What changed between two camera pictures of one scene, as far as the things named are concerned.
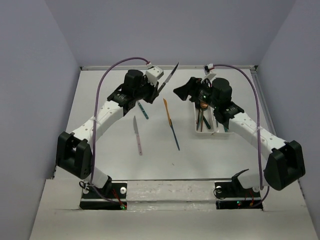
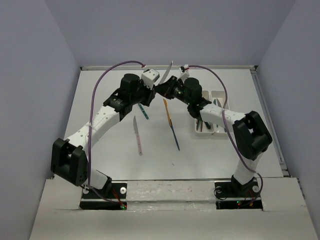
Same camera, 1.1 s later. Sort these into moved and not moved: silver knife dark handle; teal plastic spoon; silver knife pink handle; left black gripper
Moved: silver knife dark handle
Not moved: silver knife pink handle; left black gripper; teal plastic spoon
